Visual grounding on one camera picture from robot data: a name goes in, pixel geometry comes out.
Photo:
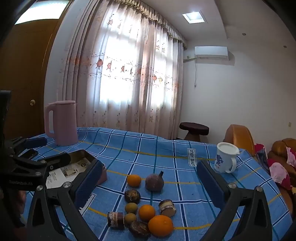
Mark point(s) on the white air conditioner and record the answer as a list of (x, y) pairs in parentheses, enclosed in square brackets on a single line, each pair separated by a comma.
[(210, 51)]

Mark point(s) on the dark blue bag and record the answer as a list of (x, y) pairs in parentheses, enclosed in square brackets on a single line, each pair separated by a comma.
[(262, 160)]

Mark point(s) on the dark round stool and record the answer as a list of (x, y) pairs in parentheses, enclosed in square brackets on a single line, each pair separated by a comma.
[(193, 127)]

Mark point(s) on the large orange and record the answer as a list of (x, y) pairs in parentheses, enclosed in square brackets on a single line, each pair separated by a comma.
[(160, 226)]

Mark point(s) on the pink electric kettle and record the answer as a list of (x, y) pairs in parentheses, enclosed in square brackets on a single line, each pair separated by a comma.
[(64, 122)]

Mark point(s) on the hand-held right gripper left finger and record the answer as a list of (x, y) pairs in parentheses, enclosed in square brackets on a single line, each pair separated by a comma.
[(89, 183)]

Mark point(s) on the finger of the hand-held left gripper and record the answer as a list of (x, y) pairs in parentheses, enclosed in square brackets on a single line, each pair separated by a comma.
[(38, 142), (57, 158)]

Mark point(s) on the dark brown wrinkled fruit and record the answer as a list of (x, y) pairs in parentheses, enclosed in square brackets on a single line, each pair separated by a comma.
[(139, 229), (132, 196)]

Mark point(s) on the red cloth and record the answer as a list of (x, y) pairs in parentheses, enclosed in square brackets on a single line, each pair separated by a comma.
[(259, 148)]

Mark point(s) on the blue checked tablecloth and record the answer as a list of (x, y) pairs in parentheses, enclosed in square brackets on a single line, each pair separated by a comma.
[(161, 157)]

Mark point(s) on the pink floral cloth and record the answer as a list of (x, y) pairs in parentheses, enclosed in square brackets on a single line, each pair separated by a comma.
[(291, 156), (278, 172)]

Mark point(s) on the dark purple round fruit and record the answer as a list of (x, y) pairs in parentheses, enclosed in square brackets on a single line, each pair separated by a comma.
[(154, 182)]

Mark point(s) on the white mug with blue print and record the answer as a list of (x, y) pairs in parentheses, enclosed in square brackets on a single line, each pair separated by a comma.
[(223, 162)]

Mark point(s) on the pink floral curtain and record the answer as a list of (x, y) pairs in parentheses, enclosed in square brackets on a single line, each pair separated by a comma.
[(138, 81)]

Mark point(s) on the wooden door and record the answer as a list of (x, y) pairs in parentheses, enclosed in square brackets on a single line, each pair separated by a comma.
[(25, 69)]

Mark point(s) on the rectangular metal tin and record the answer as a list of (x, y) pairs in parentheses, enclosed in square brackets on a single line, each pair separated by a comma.
[(79, 160)]

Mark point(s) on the air conditioner pipe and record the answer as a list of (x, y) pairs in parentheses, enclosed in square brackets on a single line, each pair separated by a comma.
[(189, 59)]

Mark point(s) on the small orange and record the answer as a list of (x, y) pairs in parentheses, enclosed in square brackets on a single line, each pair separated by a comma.
[(134, 180)]

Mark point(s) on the small brown-green round fruit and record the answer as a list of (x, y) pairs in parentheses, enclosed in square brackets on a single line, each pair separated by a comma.
[(130, 218), (131, 207)]

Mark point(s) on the brown leather sofa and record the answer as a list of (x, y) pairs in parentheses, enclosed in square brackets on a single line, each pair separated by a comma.
[(278, 148)]

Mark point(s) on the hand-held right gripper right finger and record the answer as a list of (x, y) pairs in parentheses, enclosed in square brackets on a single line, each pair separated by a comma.
[(209, 183)]

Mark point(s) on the brass door knob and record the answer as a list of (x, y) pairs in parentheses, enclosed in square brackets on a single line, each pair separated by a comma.
[(32, 102)]

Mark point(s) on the square ceiling light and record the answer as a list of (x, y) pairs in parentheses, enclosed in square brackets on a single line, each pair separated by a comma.
[(193, 17)]

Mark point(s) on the medium orange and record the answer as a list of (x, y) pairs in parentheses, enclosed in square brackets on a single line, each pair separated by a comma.
[(146, 213)]

